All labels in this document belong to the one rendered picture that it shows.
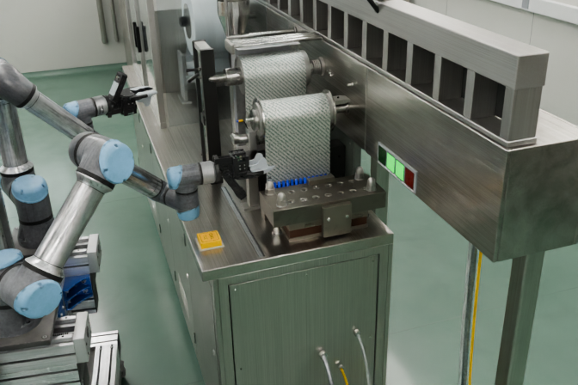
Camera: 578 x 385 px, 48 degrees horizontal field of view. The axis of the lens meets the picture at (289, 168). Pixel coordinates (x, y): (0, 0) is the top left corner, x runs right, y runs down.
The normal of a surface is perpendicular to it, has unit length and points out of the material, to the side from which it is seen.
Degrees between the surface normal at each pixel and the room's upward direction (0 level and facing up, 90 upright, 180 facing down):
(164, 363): 0
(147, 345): 0
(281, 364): 90
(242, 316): 90
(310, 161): 90
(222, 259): 0
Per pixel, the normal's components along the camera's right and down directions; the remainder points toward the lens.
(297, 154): 0.32, 0.39
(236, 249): -0.02, -0.91
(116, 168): 0.83, 0.13
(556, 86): -0.95, 0.15
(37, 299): 0.71, 0.36
